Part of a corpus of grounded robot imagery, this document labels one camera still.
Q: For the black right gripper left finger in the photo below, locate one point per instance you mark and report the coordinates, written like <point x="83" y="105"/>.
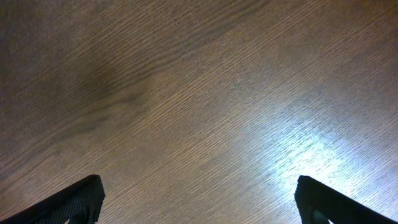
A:
<point x="78" y="203"/>

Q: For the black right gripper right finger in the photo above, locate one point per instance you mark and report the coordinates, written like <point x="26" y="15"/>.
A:
<point x="318" y="203"/>

